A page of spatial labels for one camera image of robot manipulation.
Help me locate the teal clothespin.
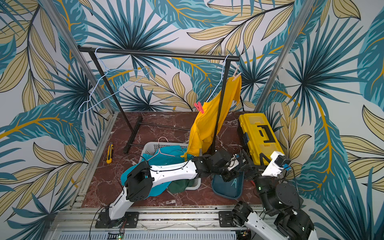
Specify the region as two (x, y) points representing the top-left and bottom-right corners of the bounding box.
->
(231, 178), (238, 189)

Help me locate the dark green t-shirt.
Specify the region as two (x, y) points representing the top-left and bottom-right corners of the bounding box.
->
(168, 180), (195, 194)

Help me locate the turquoise printed t-shirt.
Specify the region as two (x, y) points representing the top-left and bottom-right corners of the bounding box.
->
(120, 145), (196, 197)

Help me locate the light blue wire hanger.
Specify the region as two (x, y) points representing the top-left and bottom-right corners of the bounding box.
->
(78, 46), (142, 115)

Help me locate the pink wire hanger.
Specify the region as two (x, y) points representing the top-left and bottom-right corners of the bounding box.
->
(148, 137), (178, 161)

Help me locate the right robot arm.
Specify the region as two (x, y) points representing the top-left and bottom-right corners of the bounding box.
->
(231, 165), (318, 240)

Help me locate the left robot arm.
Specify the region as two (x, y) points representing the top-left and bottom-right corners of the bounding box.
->
(95, 149), (243, 229)

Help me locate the dark teal plastic tray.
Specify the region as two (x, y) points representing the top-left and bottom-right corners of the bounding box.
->
(211, 175), (244, 200)

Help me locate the yellow black toolbox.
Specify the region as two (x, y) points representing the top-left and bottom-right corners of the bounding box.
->
(238, 113), (284, 166)

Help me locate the yellow t-shirt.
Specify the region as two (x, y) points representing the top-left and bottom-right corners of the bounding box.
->
(182, 75), (242, 160)

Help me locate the pink red clothespin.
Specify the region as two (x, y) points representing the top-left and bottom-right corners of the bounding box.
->
(194, 102), (204, 114)

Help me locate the grey perforated plastic basket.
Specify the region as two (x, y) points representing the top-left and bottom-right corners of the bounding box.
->
(140, 141), (202, 191)

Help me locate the beige pink clothespin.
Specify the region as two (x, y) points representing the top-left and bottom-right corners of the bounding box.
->
(232, 66), (242, 81)

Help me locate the yellow utility knife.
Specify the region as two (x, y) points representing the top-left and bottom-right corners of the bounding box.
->
(106, 143), (114, 164)

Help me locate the black clothes rack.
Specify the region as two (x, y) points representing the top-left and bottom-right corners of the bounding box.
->
(77, 44), (241, 155)

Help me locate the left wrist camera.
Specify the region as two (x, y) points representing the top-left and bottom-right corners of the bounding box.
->
(228, 154), (241, 171)

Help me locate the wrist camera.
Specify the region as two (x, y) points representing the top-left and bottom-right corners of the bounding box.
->
(228, 154), (241, 171)
(262, 151), (291, 178)

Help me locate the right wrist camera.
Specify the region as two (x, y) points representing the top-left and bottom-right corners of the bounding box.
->
(262, 151), (291, 178)

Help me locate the pale blue wire hanger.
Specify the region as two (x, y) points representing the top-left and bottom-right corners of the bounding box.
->
(205, 54), (230, 104)

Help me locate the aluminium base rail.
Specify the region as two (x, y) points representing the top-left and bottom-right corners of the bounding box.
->
(45, 206), (277, 240)

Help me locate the right aluminium frame post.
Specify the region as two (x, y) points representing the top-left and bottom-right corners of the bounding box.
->
(253, 0), (315, 113)

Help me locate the aluminium frame post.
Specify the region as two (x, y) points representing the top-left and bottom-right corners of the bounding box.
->
(253, 0), (315, 113)
(39, 1), (106, 99)

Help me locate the left aluminium frame post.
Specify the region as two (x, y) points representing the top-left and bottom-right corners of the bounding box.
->
(39, 1), (106, 99)

